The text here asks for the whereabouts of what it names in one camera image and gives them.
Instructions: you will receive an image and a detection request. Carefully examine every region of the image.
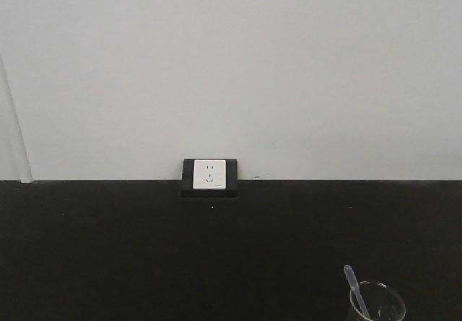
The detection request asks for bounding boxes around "white wall conduit strip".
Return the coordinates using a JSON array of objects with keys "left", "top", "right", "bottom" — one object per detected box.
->
[{"left": 1, "top": 58, "right": 33, "bottom": 183}]

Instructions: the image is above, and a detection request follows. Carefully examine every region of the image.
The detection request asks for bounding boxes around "clear plastic pipette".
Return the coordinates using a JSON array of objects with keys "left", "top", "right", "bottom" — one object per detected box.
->
[{"left": 344, "top": 265, "right": 370, "bottom": 319}]

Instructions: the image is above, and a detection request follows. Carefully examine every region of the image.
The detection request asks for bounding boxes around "white wall power socket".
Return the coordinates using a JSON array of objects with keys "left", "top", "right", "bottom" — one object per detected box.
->
[{"left": 193, "top": 159, "right": 227, "bottom": 190}]

